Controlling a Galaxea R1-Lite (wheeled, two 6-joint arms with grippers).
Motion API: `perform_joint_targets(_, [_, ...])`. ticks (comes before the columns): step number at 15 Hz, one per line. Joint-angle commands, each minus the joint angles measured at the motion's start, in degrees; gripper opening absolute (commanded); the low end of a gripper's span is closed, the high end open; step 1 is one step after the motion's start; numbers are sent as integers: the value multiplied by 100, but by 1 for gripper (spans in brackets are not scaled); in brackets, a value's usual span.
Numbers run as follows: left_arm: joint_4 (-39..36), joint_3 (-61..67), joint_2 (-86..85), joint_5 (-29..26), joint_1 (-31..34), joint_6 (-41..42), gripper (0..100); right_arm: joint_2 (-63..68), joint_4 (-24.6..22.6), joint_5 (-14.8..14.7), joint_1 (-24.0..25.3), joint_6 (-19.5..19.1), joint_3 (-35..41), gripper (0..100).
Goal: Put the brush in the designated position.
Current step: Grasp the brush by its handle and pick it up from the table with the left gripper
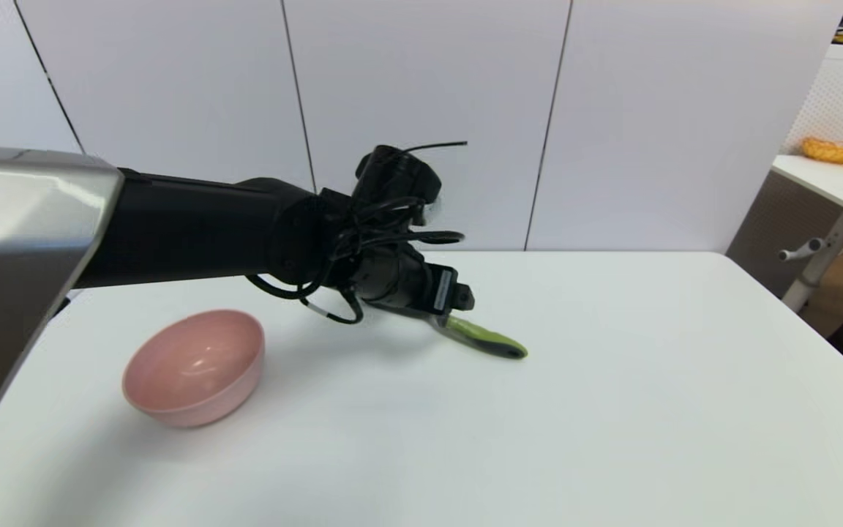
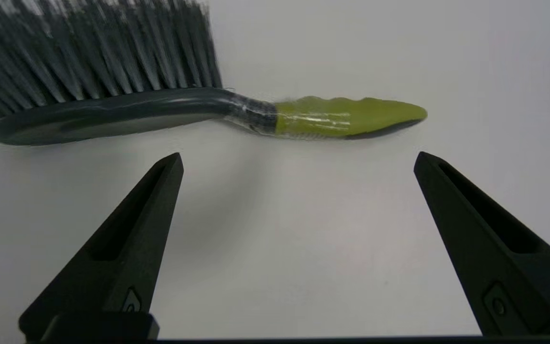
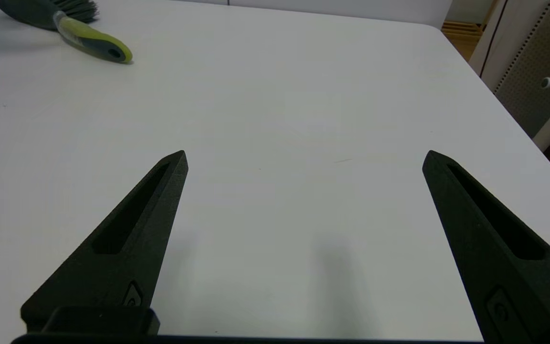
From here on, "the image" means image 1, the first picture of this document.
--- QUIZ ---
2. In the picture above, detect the black brush with green handle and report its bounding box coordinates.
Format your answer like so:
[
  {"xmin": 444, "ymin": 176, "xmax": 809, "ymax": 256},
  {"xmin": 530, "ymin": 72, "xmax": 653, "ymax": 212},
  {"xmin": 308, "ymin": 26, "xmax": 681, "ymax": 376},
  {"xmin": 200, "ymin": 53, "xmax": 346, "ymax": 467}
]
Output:
[{"xmin": 378, "ymin": 304, "xmax": 529, "ymax": 360}]

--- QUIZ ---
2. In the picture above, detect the white side table leg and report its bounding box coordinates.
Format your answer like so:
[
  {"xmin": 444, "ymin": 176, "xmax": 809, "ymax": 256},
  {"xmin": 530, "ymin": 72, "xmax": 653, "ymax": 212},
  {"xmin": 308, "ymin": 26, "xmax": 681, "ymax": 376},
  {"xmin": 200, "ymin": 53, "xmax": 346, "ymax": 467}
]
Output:
[{"xmin": 782, "ymin": 212, "xmax": 843, "ymax": 314}]

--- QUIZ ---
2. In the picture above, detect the perforated pegboard panel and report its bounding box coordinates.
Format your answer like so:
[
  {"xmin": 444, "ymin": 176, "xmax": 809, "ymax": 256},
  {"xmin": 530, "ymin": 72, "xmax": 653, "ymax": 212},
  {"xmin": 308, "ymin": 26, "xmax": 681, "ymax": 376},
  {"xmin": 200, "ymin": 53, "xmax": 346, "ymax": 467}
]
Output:
[{"xmin": 725, "ymin": 44, "xmax": 843, "ymax": 294}]

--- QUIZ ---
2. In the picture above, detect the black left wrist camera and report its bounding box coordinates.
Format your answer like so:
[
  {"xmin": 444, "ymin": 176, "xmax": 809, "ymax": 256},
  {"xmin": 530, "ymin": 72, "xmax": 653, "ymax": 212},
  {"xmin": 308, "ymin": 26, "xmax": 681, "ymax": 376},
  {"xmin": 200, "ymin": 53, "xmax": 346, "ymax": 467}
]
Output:
[{"xmin": 354, "ymin": 145, "xmax": 443, "ymax": 224}]

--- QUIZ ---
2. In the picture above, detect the thin black looping cable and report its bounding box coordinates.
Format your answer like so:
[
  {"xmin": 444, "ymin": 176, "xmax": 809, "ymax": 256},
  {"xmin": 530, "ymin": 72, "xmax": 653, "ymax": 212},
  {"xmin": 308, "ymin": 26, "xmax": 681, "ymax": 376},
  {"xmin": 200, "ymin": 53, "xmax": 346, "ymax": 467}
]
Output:
[{"xmin": 246, "ymin": 141, "xmax": 468, "ymax": 325}]

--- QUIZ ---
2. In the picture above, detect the white side table top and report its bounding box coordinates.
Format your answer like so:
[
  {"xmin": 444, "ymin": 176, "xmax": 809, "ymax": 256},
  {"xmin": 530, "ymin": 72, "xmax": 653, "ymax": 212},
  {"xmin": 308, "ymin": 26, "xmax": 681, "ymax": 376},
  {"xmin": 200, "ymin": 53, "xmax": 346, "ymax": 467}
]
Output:
[{"xmin": 771, "ymin": 154, "xmax": 843, "ymax": 235}]

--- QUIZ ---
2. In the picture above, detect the white crank handle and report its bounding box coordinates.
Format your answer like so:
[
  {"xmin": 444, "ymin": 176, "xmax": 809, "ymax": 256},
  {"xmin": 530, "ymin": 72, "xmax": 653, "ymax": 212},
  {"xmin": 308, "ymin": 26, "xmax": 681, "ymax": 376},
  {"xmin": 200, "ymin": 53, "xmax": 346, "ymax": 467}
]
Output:
[{"xmin": 779, "ymin": 237, "xmax": 831, "ymax": 262}]

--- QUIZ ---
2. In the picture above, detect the yellow woven basket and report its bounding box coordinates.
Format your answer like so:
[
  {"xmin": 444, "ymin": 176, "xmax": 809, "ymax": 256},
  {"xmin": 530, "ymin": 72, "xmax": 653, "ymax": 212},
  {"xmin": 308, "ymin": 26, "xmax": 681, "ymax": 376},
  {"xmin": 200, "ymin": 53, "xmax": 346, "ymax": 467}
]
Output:
[{"xmin": 801, "ymin": 137, "xmax": 843, "ymax": 165}]

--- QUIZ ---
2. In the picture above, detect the pink bowl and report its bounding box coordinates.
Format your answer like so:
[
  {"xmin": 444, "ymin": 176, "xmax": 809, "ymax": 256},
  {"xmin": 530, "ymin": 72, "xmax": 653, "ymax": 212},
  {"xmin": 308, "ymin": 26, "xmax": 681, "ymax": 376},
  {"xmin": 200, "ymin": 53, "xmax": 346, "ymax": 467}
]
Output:
[{"xmin": 122, "ymin": 309, "xmax": 266, "ymax": 428}]

